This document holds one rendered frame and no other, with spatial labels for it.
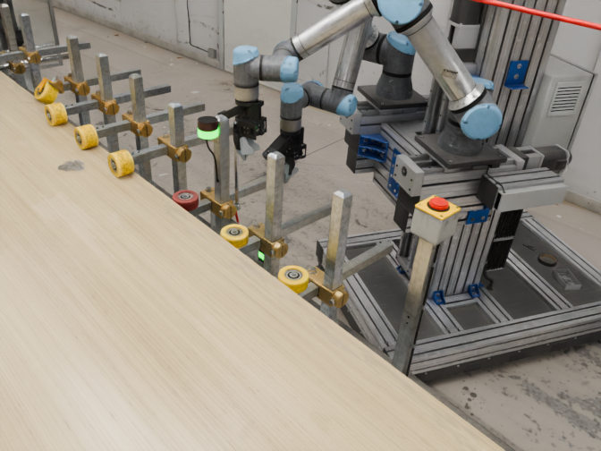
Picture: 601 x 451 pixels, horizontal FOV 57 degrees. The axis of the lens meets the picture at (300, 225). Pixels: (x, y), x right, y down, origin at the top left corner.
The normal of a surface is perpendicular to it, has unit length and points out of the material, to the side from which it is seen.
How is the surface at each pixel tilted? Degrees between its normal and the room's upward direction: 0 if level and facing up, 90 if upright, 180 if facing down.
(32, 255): 0
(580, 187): 90
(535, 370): 0
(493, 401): 0
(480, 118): 96
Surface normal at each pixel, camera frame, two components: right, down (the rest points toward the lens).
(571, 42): -0.66, 0.38
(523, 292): 0.07, -0.83
